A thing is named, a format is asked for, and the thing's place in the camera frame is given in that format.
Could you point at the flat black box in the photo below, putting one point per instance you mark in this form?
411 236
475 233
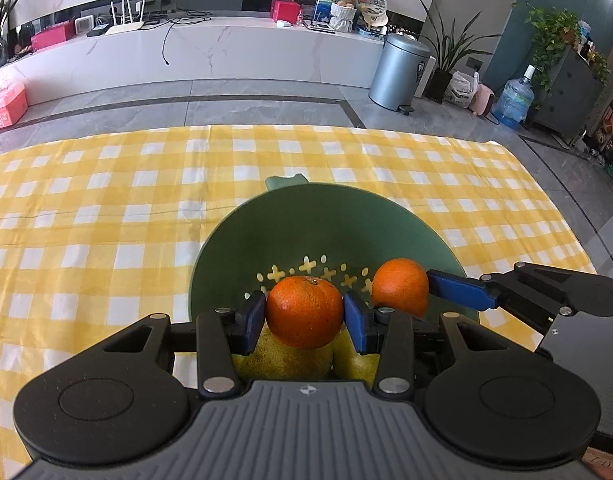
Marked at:
99 31

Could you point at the red box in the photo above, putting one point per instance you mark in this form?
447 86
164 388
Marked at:
285 10

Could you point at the yellow checked tablecloth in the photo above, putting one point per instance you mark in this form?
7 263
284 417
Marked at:
111 210

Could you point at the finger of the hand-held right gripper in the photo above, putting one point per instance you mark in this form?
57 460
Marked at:
461 290

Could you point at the white plastic bag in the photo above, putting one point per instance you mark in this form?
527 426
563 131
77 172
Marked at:
461 91

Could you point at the pink storage box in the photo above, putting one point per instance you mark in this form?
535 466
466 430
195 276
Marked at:
6 102

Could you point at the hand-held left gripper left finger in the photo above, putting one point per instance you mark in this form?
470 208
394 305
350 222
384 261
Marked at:
254 321

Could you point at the white router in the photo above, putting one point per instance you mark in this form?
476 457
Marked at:
129 22

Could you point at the small pink appliance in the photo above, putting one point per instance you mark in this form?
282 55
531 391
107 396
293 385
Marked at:
481 101

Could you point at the orange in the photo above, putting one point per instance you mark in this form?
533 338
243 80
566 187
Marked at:
305 312
399 287

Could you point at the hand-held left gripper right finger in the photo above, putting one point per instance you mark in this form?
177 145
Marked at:
354 324

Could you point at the silver pedal trash can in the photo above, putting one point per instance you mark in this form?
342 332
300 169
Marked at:
399 72

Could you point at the decorative round fan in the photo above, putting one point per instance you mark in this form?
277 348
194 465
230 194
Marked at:
375 10

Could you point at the green colander bowl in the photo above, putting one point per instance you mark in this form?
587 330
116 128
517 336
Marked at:
311 230

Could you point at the green ivy plant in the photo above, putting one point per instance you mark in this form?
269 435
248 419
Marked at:
551 30

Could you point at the blue water jug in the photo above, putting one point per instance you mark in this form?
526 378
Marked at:
513 102

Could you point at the white woven vase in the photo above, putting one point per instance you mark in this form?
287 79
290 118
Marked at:
344 19

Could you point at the white marble media console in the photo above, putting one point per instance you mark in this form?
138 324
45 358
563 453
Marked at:
236 55

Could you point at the small white device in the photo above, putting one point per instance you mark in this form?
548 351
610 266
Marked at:
84 25

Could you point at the potted plant in black pot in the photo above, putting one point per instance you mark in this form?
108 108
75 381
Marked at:
442 82

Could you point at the magenta gift box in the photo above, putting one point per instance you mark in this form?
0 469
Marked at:
51 36

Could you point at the yellow pear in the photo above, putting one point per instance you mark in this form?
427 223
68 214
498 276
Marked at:
286 362
355 364

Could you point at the grey cabinet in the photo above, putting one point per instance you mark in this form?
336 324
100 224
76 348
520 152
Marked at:
568 97

